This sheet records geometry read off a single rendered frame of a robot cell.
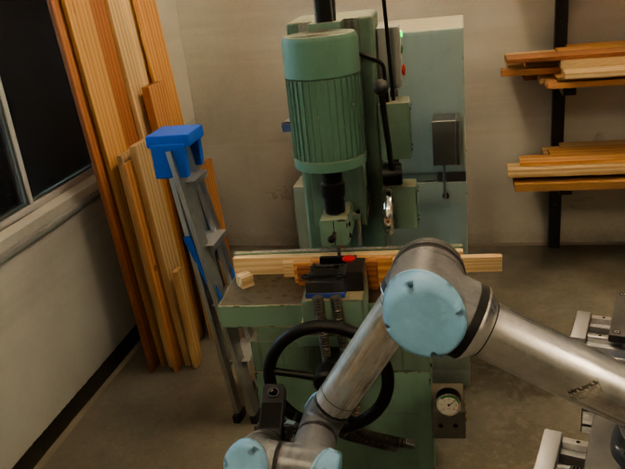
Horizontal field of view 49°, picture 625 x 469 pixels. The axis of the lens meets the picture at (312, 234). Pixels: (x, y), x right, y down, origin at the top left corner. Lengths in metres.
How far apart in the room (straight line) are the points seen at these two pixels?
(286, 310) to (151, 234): 1.41
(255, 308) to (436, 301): 0.80
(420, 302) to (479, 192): 3.14
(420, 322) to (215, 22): 3.30
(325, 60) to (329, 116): 0.13
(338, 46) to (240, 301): 0.65
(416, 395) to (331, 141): 0.66
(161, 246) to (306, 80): 1.60
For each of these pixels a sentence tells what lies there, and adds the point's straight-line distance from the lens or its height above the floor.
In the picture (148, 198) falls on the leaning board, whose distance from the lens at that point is 2.92.
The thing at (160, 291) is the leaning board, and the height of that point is 0.40.
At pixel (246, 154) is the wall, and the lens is 4.19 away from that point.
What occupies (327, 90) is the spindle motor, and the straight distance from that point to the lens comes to 1.54.
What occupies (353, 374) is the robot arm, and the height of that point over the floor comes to 0.99.
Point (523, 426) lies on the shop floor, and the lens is 2.72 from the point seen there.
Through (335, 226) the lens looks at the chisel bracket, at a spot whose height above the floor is 1.05.
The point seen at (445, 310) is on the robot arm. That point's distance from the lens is 0.94.
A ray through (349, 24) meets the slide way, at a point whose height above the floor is 1.50.
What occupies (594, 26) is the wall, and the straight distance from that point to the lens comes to 3.92.
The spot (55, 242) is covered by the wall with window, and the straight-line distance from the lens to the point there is 2.89.
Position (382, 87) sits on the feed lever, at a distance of 1.47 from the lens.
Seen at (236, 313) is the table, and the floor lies 0.88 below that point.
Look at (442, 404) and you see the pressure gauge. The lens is 1.68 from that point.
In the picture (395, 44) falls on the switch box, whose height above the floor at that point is 1.44.
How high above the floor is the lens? 1.65
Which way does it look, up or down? 22 degrees down
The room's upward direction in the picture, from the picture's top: 6 degrees counter-clockwise
